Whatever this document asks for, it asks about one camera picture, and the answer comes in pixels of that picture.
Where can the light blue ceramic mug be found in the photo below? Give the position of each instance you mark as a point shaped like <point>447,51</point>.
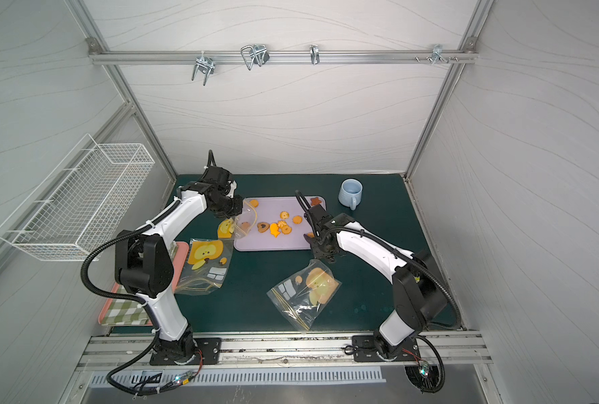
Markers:
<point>350,193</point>

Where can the resealable bag with duck print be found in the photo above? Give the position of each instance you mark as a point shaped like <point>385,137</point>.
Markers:
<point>206,267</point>

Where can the white wire basket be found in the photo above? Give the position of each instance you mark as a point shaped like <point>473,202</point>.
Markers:
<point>80,204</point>

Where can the aluminium cross rail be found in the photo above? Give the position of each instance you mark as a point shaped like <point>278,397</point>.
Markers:
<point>277,58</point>

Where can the brown heart cookie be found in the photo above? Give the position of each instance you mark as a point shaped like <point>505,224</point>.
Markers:
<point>263,226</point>

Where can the metal hook clamp left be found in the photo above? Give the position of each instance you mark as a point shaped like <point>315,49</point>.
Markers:
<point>204,67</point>

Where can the resealable bag centre table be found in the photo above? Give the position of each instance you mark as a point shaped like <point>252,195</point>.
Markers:
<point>304,295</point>

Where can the lilac plastic tray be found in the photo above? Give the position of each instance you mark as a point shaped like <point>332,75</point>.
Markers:
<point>282,235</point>

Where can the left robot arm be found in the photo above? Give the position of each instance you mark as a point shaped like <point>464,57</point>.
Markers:
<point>144,267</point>

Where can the metal hook clamp middle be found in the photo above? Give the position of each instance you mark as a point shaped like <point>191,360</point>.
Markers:
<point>255,55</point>

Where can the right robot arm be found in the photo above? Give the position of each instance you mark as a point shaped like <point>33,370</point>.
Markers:
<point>420,297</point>

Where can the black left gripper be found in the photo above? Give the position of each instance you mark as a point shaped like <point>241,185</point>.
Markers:
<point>231,205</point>

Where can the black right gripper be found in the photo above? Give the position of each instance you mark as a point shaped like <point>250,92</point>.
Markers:
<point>317,222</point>

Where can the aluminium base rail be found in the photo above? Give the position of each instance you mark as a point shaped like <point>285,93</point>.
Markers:
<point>243,350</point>

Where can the pink tray with checked cloth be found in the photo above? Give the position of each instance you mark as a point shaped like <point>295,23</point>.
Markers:
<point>122,313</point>

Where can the metal hook clamp right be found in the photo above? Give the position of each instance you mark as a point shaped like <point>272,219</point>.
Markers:
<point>437,56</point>

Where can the metal hook clamp small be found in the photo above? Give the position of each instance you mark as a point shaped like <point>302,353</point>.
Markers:
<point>314,55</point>

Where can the clear resealable bag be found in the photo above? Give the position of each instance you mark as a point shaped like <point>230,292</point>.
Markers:
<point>239,226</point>

